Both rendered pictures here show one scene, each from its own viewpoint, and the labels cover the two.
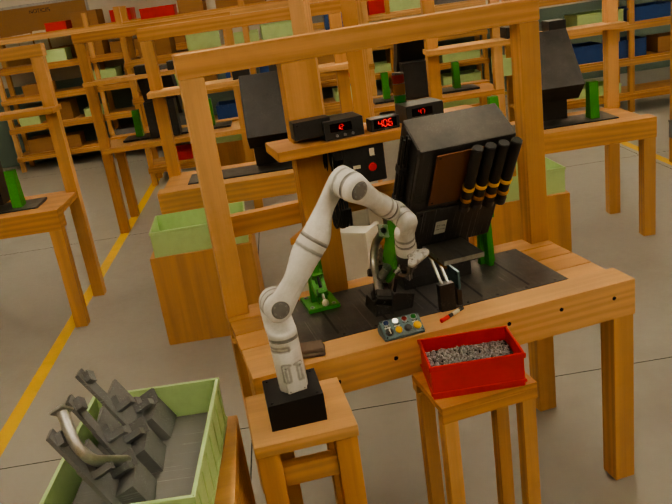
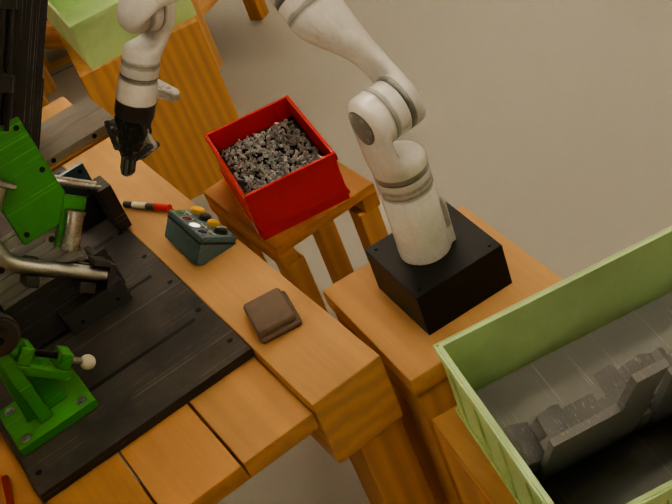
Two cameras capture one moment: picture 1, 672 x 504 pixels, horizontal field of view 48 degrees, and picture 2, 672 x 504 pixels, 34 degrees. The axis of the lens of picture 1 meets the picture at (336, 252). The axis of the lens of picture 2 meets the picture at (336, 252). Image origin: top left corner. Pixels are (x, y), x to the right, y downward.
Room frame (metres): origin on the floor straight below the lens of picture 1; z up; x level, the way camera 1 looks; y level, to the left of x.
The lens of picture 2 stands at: (2.43, 1.63, 2.09)
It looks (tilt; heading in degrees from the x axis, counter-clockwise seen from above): 37 degrees down; 263
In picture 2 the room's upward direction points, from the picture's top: 22 degrees counter-clockwise
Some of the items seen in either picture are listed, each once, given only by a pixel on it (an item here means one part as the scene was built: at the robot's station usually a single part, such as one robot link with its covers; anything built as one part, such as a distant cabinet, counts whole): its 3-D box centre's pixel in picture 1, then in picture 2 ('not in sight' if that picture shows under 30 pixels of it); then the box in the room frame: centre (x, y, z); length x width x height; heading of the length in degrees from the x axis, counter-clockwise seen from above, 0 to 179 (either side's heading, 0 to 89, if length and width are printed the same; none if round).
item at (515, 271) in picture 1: (418, 295); (42, 287); (2.79, -0.31, 0.89); 1.10 x 0.42 x 0.02; 104
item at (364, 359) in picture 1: (449, 336); (169, 237); (2.52, -0.37, 0.83); 1.50 x 0.14 x 0.15; 104
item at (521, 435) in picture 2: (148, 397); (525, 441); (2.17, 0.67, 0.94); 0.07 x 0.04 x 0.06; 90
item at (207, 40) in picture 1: (254, 78); not in sight; (9.77, 0.70, 1.12); 3.01 x 0.54 x 2.24; 92
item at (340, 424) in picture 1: (299, 415); (441, 293); (2.12, 0.19, 0.83); 0.32 x 0.32 x 0.04; 9
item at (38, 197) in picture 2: (399, 237); (15, 175); (2.71, -0.25, 1.17); 0.13 x 0.12 x 0.20; 104
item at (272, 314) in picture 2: (310, 349); (271, 313); (2.40, 0.14, 0.91); 0.10 x 0.08 x 0.03; 91
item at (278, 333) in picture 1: (278, 315); (389, 133); (2.12, 0.20, 1.19); 0.09 x 0.09 x 0.17; 17
